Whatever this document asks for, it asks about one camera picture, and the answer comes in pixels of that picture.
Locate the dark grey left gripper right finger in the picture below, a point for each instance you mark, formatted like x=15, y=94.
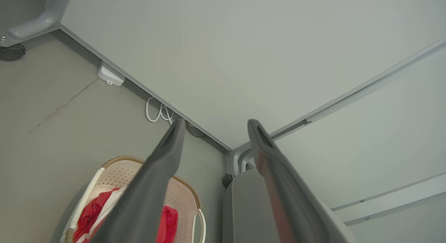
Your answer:
x=285, y=197

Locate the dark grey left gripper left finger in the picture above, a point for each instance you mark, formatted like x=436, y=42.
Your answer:
x=150, y=187

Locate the red cloth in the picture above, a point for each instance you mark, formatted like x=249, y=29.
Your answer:
x=90, y=215

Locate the white cloth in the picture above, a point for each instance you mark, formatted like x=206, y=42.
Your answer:
x=108, y=204

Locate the beige perforated laundry basket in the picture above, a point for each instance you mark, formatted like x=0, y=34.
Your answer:
x=181, y=197

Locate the grey corner conduit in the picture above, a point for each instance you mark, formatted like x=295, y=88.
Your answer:
x=240, y=159

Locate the grey round floor disc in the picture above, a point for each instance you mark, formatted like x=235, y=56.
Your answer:
x=194, y=132

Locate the white power adapter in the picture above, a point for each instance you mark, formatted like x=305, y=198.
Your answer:
x=109, y=75

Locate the dark caster wheel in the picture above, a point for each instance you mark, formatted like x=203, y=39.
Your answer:
x=12, y=53

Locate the grey cart leg with caster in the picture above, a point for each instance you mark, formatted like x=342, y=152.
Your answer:
x=38, y=25

